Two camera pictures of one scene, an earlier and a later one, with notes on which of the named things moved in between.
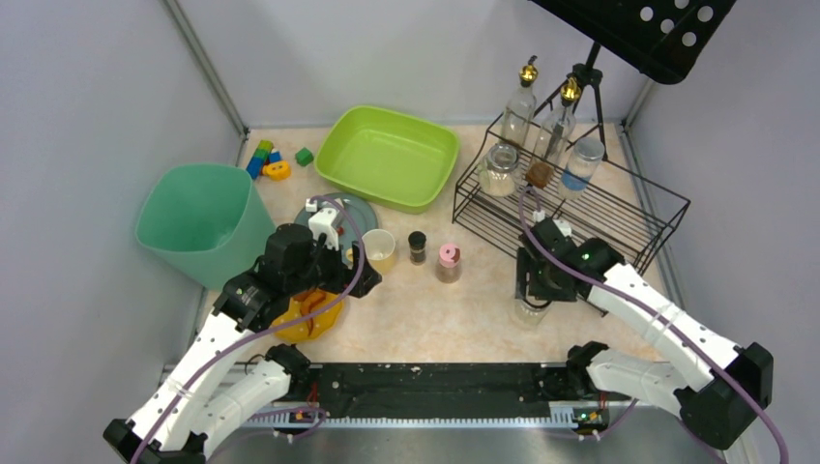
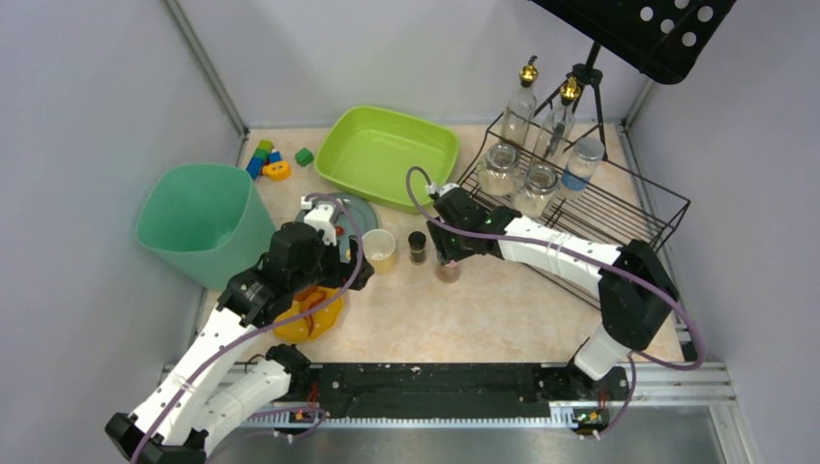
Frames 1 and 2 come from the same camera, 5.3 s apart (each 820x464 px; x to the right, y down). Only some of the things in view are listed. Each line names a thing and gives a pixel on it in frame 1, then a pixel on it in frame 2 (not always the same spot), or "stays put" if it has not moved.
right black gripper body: [535, 281] → [448, 242]
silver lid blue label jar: [586, 157] stays put
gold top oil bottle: [520, 108] stays put
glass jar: [500, 170] stays put
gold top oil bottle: [555, 134] stays put
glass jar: [532, 311] → [536, 197]
